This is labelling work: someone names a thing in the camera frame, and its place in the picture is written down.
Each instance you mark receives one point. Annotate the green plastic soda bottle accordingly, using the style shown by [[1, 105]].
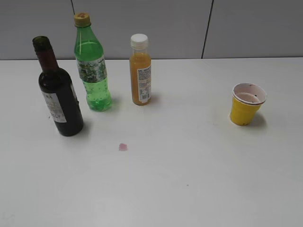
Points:
[[89, 54]]

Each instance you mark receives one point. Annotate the dark red wine bottle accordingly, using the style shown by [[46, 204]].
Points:
[[57, 89]]

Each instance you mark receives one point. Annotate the yellow paper cup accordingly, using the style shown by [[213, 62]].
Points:
[[247, 99]]

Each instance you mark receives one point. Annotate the pink wine stain spot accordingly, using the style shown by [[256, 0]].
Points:
[[123, 147]]

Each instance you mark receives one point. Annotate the orange juice bottle white cap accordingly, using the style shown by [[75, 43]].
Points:
[[140, 70]]

